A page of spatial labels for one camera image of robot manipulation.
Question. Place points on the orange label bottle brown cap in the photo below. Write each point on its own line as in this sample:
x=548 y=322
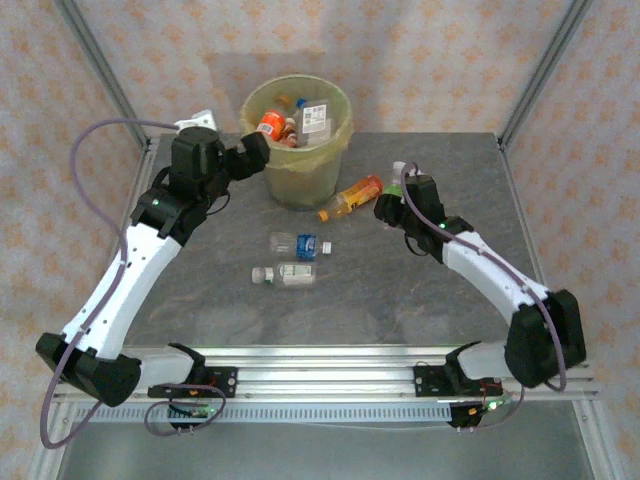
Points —
x=272 y=125

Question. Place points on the orange juice bottle yellow cap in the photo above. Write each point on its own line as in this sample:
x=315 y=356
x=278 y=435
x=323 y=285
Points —
x=357 y=192

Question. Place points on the large clear bottle barcode label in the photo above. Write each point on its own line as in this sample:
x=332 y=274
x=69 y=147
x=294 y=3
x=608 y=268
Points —
x=315 y=120

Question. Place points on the clear bottle green white label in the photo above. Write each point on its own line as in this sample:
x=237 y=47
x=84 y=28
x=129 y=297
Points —
x=295 y=272

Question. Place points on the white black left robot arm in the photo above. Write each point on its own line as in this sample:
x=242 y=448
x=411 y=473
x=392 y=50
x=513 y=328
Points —
x=125 y=285

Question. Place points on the yellow translucent bin liner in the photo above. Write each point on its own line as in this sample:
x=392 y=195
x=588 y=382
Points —
x=300 y=157

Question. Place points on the green plastic bin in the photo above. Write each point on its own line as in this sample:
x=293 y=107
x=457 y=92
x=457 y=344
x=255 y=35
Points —
x=300 y=192

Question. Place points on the small clear bottle blue label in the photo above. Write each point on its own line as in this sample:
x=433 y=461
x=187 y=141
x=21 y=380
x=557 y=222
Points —
x=306 y=246

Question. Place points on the right circuit board green light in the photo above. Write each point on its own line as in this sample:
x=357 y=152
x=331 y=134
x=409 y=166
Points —
x=487 y=406

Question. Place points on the circuit board green light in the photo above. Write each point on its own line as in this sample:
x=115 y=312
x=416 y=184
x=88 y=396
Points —
x=487 y=406
x=195 y=411

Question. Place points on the grey metal lower shelf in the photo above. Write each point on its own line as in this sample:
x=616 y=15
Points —
x=325 y=455

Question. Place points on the left circuit board green light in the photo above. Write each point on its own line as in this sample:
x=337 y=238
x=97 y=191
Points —
x=195 y=411

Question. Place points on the aluminium frame post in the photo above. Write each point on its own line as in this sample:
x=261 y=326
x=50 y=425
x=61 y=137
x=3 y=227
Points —
x=556 y=50
x=94 y=50

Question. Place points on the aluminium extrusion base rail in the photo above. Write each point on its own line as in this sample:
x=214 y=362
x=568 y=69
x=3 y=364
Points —
x=325 y=375

